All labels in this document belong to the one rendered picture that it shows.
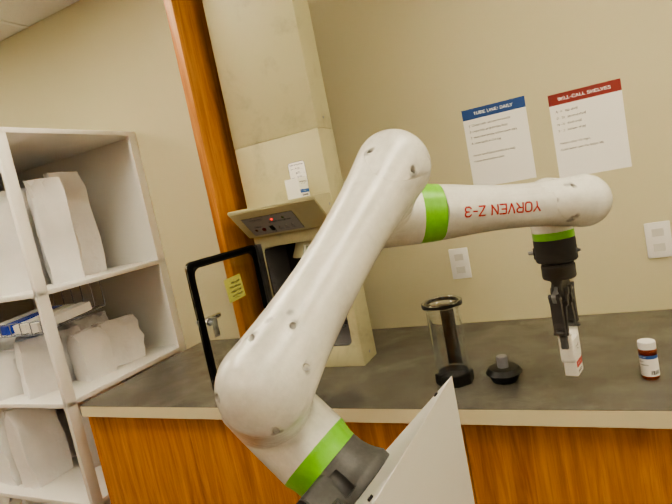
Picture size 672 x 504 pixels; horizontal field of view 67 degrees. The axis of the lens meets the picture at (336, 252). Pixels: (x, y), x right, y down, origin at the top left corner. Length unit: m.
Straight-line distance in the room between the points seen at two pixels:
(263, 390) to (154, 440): 1.33
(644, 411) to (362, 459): 0.67
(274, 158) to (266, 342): 1.10
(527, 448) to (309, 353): 0.80
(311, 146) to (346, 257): 0.94
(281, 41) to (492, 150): 0.80
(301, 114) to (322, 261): 0.98
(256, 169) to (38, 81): 1.71
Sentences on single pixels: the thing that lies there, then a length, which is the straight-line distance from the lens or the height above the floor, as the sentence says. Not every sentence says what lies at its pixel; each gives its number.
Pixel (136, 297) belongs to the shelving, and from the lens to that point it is 2.82.
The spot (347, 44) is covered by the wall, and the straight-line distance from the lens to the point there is 2.07.
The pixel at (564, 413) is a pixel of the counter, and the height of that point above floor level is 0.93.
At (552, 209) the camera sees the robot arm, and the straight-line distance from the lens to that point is 1.08.
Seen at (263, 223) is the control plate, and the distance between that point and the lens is 1.64.
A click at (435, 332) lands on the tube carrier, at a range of 1.38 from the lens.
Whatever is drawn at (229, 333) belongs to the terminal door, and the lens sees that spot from 1.63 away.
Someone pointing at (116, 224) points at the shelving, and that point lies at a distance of 2.81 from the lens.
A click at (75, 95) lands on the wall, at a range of 2.97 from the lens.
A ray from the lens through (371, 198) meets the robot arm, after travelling 0.76.
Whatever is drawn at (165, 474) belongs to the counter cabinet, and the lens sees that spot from 1.99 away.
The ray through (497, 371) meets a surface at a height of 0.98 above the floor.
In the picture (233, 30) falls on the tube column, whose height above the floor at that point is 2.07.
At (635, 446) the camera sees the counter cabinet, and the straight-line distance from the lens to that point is 1.34.
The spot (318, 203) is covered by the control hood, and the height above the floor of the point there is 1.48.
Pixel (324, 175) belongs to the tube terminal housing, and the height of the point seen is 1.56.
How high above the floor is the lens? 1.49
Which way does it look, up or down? 6 degrees down
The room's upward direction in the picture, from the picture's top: 11 degrees counter-clockwise
